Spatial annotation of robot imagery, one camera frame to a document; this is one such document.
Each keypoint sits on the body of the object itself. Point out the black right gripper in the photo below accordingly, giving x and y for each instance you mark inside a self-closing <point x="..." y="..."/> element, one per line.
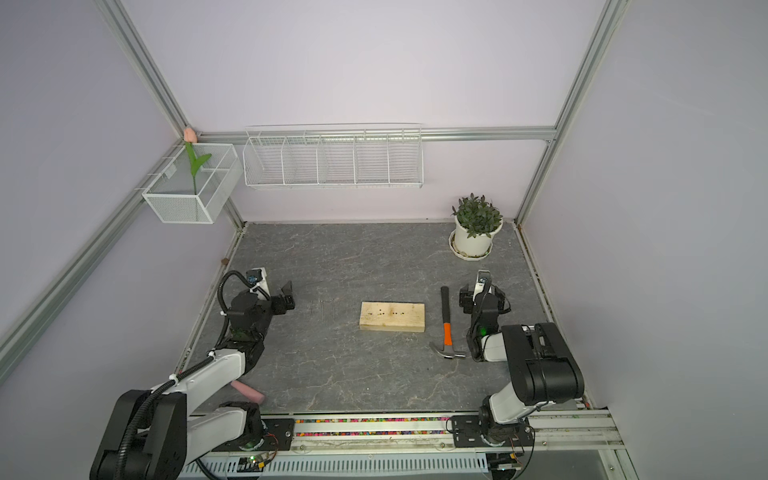
<point x="466" y="300"/>

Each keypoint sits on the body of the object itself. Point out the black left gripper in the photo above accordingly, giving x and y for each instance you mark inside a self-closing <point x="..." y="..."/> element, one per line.
<point x="277" y="301"/>

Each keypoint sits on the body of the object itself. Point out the orange handled claw hammer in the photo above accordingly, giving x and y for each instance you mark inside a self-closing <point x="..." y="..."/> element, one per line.
<point x="447" y="349"/>

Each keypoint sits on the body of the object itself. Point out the wooden block with nail holes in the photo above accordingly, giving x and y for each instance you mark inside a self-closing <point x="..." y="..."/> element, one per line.
<point x="392" y="317"/>

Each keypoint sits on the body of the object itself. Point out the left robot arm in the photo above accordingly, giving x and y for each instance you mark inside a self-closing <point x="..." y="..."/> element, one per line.
<point x="156" y="433"/>

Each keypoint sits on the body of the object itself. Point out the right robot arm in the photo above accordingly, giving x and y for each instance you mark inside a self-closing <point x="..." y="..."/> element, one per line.
<point x="541" y="368"/>

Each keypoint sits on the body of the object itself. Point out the white plant saucer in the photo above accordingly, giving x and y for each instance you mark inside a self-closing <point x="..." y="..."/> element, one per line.
<point x="473" y="249"/>

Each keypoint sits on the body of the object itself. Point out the green potted plant white pot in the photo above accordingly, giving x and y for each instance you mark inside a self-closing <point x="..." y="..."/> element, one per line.
<point x="475" y="216"/>

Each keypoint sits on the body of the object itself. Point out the purple pink cloth item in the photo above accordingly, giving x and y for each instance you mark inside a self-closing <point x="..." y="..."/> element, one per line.
<point x="248" y="392"/>

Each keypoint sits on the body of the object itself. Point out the white mesh basket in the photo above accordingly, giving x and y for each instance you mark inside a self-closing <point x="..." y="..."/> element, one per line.
<point x="170" y="194"/>

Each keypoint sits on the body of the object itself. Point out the artificial pink tulip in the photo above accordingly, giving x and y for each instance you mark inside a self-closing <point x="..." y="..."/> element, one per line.
<point x="195" y="161"/>

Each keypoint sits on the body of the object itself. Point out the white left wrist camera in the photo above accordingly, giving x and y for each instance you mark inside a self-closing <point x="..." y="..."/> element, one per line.
<point x="257" y="281"/>

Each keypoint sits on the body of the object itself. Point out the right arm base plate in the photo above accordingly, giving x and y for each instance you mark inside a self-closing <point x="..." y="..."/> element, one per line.
<point x="470" y="431"/>

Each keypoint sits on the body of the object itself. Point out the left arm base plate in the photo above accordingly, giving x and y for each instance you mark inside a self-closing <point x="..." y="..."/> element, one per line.
<point x="277" y="434"/>

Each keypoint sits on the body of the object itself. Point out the white rail with coloured strip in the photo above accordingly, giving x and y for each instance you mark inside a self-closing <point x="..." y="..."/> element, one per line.
<point x="336" y="446"/>

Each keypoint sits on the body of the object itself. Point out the white wire wall shelf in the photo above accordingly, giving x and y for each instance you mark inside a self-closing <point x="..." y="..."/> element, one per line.
<point x="346" y="155"/>

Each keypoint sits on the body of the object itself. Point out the aluminium frame profiles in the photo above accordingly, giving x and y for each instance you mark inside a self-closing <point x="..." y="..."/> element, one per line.
<point x="80" y="129"/>

